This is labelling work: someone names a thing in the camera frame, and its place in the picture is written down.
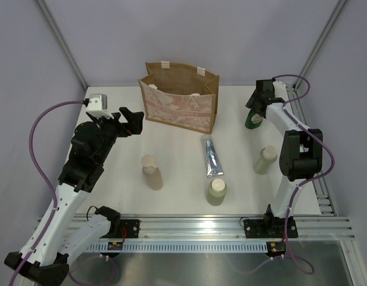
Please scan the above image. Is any jute canvas tote bag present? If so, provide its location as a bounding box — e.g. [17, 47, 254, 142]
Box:
[138, 61, 220, 134]

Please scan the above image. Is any green dish soap bottle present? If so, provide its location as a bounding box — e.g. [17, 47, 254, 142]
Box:
[245, 109, 264, 130]

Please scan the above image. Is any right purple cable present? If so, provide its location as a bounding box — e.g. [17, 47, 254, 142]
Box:
[228, 74, 336, 276]

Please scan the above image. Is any green bottle front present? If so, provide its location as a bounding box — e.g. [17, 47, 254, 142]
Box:
[206, 178, 228, 206]

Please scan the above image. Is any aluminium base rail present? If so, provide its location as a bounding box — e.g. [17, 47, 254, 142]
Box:
[36, 190, 356, 242]

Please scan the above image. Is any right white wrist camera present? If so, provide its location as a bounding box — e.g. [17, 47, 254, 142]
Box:
[273, 79, 288, 101]

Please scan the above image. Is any aluminium frame post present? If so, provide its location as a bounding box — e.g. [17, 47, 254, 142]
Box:
[35, 0, 88, 91]
[293, 0, 350, 90]

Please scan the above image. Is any silver blue tube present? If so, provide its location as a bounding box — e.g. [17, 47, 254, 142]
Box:
[201, 134, 224, 178]

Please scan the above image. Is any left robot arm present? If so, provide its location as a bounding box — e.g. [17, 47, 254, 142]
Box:
[4, 107, 144, 285]

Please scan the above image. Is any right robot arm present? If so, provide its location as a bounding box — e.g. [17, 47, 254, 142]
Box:
[244, 78, 323, 239]

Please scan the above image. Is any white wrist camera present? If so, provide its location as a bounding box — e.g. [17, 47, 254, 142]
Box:
[273, 79, 288, 101]
[83, 94, 114, 120]

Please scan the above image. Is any beige pump bottle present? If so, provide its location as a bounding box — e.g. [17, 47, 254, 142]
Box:
[141, 155, 163, 191]

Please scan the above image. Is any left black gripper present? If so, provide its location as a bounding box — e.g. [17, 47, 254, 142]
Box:
[91, 107, 143, 164]

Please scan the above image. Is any left aluminium frame post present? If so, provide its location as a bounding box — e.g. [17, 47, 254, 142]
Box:
[35, 0, 88, 91]

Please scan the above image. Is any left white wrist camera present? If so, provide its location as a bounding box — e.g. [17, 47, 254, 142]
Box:
[83, 94, 114, 120]

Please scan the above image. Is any white slotted cable duct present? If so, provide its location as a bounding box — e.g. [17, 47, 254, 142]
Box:
[85, 240, 268, 253]

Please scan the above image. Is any right aluminium frame post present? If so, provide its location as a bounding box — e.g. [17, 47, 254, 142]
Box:
[293, 0, 350, 90]

